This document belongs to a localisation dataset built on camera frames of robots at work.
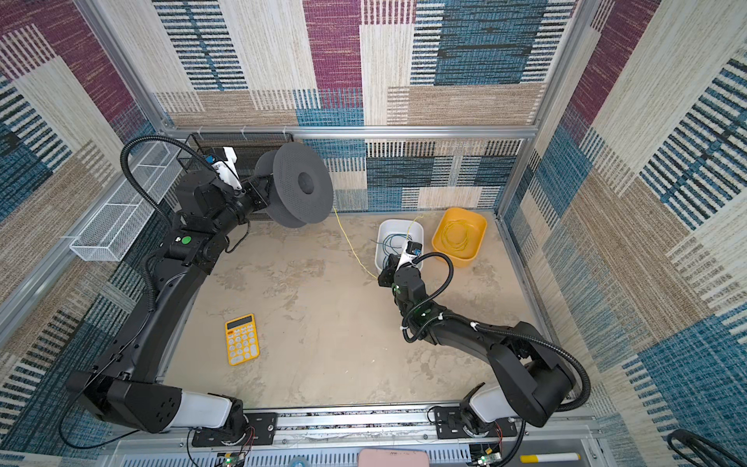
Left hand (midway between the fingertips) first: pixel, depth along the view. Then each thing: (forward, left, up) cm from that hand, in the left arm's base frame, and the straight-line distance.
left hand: (271, 170), depth 67 cm
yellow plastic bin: (+18, -56, -43) cm, 73 cm away
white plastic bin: (+18, -28, -40) cm, 52 cm away
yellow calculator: (-22, +16, -44) cm, 52 cm away
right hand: (-5, -27, -27) cm, 39 cm away
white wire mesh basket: (-7, +41, -12) cm, 43 cm away
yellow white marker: (-51, -65, -46) cm, 94 cm away
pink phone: (-51, -27, -43) cm, 72 cm away
